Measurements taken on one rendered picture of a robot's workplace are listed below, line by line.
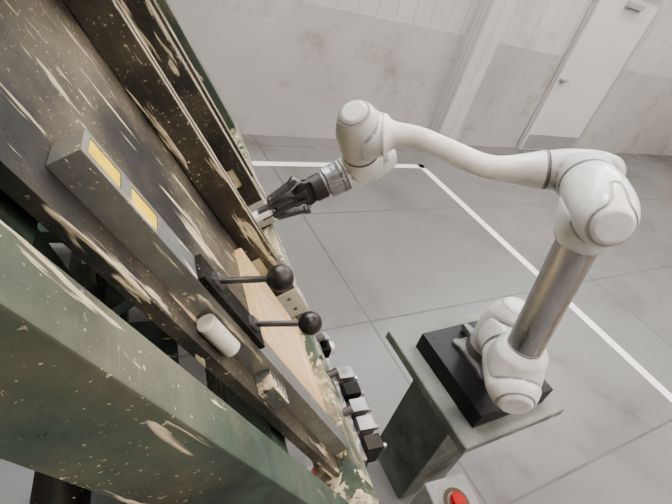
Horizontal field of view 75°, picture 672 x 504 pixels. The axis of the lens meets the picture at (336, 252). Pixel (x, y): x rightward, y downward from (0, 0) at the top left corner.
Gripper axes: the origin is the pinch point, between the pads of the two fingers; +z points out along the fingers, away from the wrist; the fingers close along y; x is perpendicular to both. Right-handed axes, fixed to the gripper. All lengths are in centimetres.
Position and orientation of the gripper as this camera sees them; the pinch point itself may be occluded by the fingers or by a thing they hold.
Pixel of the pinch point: (259, 215)
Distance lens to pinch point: 124.1
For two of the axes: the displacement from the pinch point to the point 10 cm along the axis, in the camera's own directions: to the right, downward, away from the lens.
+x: 3.1, 6.4, -7.0
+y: -3.0, -6.3, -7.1
